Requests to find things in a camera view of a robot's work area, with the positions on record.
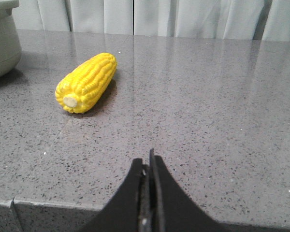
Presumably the white curtain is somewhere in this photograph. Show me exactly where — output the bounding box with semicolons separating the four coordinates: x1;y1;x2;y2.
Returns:
13;0;290;42

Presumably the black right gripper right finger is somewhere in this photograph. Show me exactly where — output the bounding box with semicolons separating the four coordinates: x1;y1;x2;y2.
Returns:
149;149;227;232

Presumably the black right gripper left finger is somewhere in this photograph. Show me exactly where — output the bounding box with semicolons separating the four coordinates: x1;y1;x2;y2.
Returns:
80;158;150;232

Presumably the yellow corn cob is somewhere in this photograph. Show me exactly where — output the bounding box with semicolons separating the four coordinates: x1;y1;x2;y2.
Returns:
55;53;117;114

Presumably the pale green electric pot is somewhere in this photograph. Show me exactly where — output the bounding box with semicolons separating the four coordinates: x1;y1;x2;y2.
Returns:
0;0;22;77

